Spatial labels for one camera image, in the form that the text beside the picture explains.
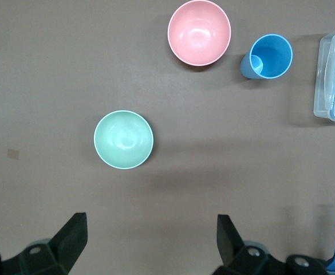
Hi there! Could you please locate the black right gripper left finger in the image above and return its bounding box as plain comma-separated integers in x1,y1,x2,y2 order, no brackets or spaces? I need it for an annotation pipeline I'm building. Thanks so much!
1,212,88,275

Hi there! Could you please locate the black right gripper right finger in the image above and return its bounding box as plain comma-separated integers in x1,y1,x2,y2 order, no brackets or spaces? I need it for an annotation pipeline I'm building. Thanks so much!
215,214,289,275

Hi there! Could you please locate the green plastic bowl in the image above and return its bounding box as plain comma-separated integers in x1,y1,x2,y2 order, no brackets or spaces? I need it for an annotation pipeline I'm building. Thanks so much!
93,110,156,170

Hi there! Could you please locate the pink plastic bowl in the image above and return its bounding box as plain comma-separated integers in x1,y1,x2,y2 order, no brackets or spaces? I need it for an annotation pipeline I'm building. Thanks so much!
167,0,232,67

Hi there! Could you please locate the clear plastic food container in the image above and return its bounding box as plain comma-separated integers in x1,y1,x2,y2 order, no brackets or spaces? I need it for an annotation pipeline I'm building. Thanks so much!
313,20,335,126

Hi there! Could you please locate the blue plastic cup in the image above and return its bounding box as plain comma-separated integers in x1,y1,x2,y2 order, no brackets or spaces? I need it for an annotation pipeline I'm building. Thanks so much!
239,33,294,80

